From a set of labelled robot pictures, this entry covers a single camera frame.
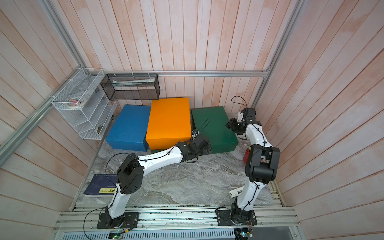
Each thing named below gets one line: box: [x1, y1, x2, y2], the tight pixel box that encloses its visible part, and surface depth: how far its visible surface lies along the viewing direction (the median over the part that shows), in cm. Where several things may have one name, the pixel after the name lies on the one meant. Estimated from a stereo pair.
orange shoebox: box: [146, 97, 192, 150], surface depth 85 cm
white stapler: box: [229, 186, 245, 198], surface depth 82 cm
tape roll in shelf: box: [65, 96, 87, 109], surface depth 75 cm
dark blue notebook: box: [83, 174, 118, 195], surface depth 86 cm
